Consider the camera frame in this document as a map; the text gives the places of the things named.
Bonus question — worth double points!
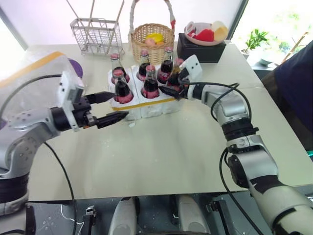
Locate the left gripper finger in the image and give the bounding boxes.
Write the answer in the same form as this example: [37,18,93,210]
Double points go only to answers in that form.
[85,91,115,104]
[94,111,130,130]

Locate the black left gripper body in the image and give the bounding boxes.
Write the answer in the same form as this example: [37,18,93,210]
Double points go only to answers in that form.
[72,96,97,130]

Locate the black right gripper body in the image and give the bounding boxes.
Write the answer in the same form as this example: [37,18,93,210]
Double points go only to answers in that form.
[177,69,191,100]

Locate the glass cola bottle red cap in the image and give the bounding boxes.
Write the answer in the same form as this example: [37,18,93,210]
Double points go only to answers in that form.
[109,53,128,77]
[141,64,160,99]
[167,57,184,93]
[157,47,175,84]
[136,49,152,82]
[112,69,134,103]

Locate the white foam crate yellow tape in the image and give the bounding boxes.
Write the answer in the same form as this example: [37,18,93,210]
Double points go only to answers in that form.
[107,63,186,121]

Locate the black rectangular box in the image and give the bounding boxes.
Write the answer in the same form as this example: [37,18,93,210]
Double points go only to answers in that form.
[176,32,227,64]

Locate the translucent box with yellow tape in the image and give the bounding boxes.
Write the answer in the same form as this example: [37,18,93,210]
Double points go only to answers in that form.
[0,50,74,119]

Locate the grey rounded cover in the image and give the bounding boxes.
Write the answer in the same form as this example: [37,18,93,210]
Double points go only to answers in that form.
[176,195,211,235]
[108,196,138,235]

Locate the purple round plate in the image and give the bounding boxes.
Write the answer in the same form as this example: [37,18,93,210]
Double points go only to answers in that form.
[67,58,84,79]

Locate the bowl of toy food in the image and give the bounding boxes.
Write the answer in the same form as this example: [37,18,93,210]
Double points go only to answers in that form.
[183,21,227,47]

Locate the yellow toy fruit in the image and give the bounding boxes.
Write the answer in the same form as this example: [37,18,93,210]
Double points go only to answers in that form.
[145,33,164,43]

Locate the red toy food slice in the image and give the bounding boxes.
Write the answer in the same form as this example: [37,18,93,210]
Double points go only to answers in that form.
[195,29,216,42]

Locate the red white toy food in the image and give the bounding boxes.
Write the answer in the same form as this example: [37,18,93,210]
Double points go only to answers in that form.
[186,21,213,37]

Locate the pale yellow toy food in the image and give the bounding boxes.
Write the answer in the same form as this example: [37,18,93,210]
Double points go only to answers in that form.
[211,20,229,41]

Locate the green potted plant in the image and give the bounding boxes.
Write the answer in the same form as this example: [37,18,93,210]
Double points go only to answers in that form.
[240,28,269,60]

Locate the person in dark clothing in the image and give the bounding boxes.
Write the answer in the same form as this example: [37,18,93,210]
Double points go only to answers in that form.
[261,40,313,149]

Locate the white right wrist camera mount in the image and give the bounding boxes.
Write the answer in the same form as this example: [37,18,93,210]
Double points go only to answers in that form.
[182,54,203,83]

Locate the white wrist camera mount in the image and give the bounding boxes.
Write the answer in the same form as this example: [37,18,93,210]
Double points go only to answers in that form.
[57,70,85,133]
[182,54,203,83]

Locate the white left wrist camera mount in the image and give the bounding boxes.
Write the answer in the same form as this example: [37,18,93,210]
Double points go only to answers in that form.
[57,70,85,133]

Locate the wicker basket with handle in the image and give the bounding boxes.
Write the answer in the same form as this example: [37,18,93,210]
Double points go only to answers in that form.
[127,0,178,65]

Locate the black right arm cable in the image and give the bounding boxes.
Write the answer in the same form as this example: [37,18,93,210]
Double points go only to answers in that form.
[182,82,264,235]

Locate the white wire rack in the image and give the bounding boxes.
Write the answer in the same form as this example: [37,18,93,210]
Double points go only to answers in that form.
[70,17,126,57]

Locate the black metal bracket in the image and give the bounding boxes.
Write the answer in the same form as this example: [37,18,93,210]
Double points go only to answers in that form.
[82,207,98,235]
[206,199,229,235]

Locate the thin white wire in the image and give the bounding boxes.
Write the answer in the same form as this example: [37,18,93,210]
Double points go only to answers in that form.
[60,204,84,225]

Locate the wooden slat frame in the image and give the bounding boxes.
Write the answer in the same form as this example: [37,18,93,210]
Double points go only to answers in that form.
[281,31,310,65]

